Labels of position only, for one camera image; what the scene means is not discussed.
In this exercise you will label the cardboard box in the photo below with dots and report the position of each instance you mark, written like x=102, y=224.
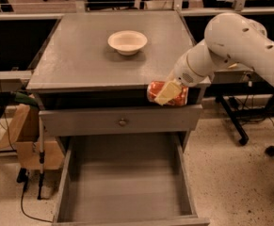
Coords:
x=24, y=136

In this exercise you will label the silver black pole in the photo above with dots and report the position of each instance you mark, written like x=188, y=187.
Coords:
x=42, y=155

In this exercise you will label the open grey middle drawer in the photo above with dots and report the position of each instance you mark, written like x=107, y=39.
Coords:
x=125, y=180

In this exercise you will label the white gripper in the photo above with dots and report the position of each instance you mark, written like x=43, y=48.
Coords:
x=184, y=73

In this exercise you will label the white bowl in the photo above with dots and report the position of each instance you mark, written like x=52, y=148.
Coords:
x=127, y=42

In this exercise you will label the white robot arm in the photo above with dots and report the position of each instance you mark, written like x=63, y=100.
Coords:
x=229, y=38

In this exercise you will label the round metal drawer knob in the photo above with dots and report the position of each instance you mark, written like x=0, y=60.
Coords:
x=122, y=122

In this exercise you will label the closed grey top drawer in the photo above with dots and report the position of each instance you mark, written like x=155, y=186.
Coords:
x=104, y=121

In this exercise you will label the green object behind box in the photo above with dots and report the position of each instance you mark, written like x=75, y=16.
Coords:
x=21, y=98

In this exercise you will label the black table leg base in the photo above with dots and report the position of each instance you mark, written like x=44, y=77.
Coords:
x=243, y=135

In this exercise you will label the grey drawer cabinet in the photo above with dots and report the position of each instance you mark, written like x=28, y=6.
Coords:
x=79, y=70

